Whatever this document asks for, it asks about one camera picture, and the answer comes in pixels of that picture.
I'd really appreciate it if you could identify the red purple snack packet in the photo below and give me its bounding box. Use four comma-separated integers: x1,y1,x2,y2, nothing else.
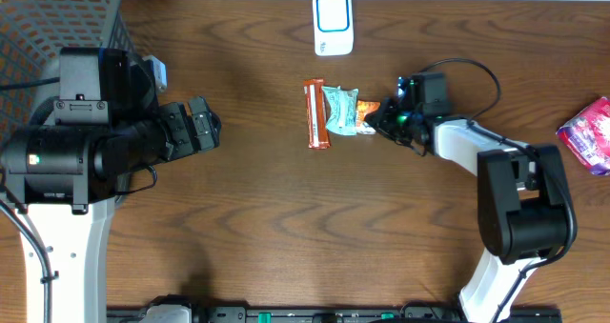
556,96,609,176

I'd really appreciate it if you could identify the small orange box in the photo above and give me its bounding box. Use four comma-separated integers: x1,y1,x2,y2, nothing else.
356,100,380,135

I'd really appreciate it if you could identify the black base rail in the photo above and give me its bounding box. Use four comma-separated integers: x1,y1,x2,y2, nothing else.
107,304,562,323

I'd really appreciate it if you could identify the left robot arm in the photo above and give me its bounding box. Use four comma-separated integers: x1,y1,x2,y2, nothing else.
1,48,221,322

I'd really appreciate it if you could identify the brown orange snack bar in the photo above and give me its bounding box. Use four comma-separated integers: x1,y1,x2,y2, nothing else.
303,78,331,150

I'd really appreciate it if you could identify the white barcode scanner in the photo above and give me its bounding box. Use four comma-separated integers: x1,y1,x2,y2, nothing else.
312,0,355,56

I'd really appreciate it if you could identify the grey plastic mesh basket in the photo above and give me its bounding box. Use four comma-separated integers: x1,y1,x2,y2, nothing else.
0,0,139,148

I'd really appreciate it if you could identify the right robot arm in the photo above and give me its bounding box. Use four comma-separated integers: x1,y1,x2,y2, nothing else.
365,71,577,322

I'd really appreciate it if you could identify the teal snack wrapper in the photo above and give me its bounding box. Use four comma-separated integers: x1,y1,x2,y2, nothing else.
322,86,358,136

